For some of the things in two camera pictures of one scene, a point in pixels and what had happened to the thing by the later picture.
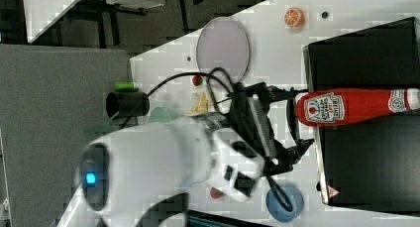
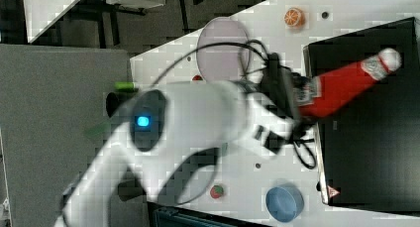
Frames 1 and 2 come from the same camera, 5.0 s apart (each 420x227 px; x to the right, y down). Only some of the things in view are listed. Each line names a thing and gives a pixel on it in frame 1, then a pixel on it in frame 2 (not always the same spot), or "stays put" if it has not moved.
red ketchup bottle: (345, 106) to (326, 95)
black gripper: (251, 123) to (279, 86)
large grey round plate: (223, 44) stays put
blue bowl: (278, 211) stays put
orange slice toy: (294, 17) stays put
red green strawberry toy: (216, 193) stays put
